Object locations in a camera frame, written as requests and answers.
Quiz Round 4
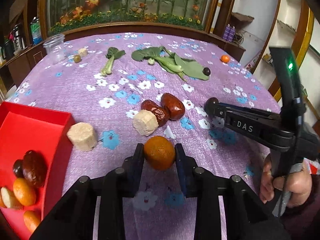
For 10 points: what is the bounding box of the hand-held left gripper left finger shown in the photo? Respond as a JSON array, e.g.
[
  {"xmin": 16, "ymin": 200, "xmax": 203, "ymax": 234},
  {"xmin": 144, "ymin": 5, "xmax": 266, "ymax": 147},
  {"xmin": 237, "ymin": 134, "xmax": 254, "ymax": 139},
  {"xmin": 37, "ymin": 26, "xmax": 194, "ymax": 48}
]
[{"xmin": 30, "ymin": 143, "xmax": 145, "ymax": 240}]

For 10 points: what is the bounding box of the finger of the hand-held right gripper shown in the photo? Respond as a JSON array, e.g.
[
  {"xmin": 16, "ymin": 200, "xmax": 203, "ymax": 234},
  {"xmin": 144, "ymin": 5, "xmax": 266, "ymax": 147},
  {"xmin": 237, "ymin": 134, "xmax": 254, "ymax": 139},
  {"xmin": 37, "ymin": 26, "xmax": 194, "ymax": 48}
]
[
  {"xmin": 217, "ymin": 102, "xmax": 282, "ymax": 131},
  {"xmin": 205, "ymin": 102, "xmax": 293, "ymax": 148}
]

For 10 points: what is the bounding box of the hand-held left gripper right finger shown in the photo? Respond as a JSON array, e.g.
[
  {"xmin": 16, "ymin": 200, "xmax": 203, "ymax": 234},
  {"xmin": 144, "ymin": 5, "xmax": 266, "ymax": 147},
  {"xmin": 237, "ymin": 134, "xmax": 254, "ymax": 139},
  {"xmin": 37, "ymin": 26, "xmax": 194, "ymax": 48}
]
[{"xmin": 175, "ymin": 143, "xmax": 290, "ymax": 240}]

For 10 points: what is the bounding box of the large orange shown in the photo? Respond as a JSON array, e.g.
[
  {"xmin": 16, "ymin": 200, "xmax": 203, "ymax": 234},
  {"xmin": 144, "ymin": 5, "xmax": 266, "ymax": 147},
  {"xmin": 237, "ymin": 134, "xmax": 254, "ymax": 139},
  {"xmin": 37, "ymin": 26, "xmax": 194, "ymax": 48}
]
[{"xmin": 143, "ymin": 135, "xmax": 176, "ymax": 171}]

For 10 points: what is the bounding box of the red date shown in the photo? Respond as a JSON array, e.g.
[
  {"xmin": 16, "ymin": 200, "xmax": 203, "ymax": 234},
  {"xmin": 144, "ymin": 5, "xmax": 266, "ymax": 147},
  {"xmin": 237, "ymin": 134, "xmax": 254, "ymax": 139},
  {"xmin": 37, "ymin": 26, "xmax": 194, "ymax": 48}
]
[
  {"xmin": 161, "ymin": 93, "xmax": 186, "ymax": 121},
  {"xmin": 141, "ymin": 99, "xmax": 169, "ymax": 128},
  {"xmin": 21, "ymin": 150, "xmax": 48, "ymax": 189}
]

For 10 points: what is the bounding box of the red tray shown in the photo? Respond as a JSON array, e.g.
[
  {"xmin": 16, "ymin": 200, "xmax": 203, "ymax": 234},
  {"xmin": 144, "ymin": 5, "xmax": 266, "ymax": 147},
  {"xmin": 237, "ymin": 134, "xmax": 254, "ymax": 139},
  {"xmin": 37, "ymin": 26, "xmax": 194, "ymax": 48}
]
[{"xmin": 0, "ymin": 101, "xmax": 76, "ymax": 240}]

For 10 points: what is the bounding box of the peeled sugarcane slice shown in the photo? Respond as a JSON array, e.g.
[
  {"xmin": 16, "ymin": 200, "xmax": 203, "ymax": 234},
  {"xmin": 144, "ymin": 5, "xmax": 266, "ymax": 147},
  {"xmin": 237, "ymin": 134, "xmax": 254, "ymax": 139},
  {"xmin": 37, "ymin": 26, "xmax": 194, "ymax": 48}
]
[{"xmin": 0, "ymin": 187, "xmax": 24, "ymax": 210}]

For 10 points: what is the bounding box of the person's right forearm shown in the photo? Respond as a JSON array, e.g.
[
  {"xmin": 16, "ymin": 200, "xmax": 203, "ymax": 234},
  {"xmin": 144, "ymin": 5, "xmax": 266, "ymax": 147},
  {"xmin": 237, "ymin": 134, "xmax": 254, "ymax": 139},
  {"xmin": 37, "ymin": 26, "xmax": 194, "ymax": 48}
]
[{"xmin": 275, "ymin": 177, "xmax": 320, "ymax": 240}]

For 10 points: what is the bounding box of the person's right hand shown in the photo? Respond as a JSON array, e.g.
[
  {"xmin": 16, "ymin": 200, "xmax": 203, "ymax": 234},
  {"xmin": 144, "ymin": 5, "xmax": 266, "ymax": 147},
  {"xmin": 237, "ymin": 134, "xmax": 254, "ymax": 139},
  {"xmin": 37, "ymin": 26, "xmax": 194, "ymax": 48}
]
[{"xmin": 259, "ymin": 152, "xmax": 313, "ymax": 208}]

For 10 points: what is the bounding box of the thick peeled sugarcane piece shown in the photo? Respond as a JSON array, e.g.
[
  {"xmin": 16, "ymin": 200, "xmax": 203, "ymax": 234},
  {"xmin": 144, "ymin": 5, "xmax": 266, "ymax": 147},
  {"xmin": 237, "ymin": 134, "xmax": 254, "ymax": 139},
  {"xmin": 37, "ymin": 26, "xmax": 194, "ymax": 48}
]
[{"xmin": 66, "ymin": 122, "xmax": 98, "ymax": 152}]

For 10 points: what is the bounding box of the gold trimmed wooden arch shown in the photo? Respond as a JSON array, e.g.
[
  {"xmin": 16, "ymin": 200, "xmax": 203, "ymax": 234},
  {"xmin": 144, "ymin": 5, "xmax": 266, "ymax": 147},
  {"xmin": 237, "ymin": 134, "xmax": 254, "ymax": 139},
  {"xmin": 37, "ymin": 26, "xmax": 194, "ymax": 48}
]
[{"xmin": 265, "ymin": 0, "xmax": 316, "ymax": 101}]

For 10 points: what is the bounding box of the wooden side cabinet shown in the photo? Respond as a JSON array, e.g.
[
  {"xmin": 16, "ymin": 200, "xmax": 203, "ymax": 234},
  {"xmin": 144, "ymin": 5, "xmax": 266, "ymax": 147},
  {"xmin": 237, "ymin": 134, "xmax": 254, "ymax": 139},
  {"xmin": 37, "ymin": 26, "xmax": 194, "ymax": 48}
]
[{"xmin": 212, "ymin": 30, "xmax": 247, "ymax": 62}]

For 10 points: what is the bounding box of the large green leaf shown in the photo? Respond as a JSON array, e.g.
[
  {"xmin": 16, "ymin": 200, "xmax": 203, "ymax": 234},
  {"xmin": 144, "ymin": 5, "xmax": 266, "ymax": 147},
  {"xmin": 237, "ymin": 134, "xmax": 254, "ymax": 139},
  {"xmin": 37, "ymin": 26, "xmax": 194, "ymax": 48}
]
[{"xmin": 174, "ymin": 54, "xmax": 211, "ymax": 81}]

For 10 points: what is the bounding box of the purple floral tablecloth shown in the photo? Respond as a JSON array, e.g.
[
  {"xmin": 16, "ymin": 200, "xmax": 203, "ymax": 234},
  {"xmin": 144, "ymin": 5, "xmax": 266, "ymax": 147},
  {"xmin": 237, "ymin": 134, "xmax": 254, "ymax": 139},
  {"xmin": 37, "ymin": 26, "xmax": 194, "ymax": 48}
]
[{"xmin": 5, "ymin": 31, "xmax": 284, "ymax": 240}]

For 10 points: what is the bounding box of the small bok choy stalk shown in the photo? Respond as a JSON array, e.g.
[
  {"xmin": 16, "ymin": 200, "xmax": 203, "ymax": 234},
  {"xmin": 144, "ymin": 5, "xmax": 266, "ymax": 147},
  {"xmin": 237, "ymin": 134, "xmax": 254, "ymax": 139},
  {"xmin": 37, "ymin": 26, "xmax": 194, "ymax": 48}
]
[{"xmin": 100, "ymin": 47, "xmax": 126, "ymax": 76}]

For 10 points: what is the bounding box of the leafy bok choy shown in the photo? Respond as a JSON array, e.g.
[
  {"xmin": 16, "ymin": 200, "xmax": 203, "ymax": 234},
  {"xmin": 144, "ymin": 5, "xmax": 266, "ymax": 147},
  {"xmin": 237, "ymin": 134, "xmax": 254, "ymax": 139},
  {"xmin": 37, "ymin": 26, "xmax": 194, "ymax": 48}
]
[{"xmin": 131, "ymin": 46, "xmax": 183, "ymax": 74}]

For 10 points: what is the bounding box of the white yellow rolled poster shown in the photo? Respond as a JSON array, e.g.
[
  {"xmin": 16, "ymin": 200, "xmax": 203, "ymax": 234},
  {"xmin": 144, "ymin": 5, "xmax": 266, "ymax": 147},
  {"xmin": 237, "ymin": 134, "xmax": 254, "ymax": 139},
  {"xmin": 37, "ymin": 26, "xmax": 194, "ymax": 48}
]
[{"xmin": 209, "ymin": 0, "xmax": 226, "ymax": 34}]

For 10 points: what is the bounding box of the clear plastic cup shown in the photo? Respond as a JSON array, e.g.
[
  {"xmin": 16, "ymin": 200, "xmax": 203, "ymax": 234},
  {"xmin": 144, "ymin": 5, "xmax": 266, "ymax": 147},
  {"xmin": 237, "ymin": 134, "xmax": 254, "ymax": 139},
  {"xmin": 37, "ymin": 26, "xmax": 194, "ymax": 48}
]
[{"xmin": 42, "ymin": 34, "xmax": 66, "ymax": 64}]

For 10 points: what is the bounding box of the wooden counter with bottles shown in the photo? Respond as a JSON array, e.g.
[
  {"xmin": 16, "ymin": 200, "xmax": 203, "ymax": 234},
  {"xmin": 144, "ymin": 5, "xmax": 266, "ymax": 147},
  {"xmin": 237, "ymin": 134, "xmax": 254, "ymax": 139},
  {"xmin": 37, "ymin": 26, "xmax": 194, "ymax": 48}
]
[{"xmin": 0, "ymin": 42, "xmax": 48, "ymax": 98}]

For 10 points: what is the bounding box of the artificial plant display case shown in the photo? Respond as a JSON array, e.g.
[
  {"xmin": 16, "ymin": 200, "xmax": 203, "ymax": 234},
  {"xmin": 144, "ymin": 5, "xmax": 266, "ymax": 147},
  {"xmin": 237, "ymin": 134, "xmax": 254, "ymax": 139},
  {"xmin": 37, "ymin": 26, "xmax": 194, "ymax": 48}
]
[{"xmin": 37, "ymin": 0, "xmax": 223, "ymax": 35}]

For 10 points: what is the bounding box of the blue label water bottle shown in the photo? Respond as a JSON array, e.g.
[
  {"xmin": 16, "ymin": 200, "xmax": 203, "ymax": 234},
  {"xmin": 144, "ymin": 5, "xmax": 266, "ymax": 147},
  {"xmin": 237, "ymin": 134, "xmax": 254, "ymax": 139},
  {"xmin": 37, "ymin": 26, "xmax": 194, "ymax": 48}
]
[{"xmin": 30, "ymin": 16, "xmax": 42, "ymax": 45}]

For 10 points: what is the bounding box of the dark metal thermos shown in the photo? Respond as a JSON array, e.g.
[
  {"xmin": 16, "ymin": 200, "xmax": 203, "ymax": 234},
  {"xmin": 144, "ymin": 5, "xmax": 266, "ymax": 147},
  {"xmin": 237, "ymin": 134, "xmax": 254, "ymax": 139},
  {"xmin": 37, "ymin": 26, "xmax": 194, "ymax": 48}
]
[{"xmin": 11, "ymin": 23, "xmax": 26, "ymax": 52}]

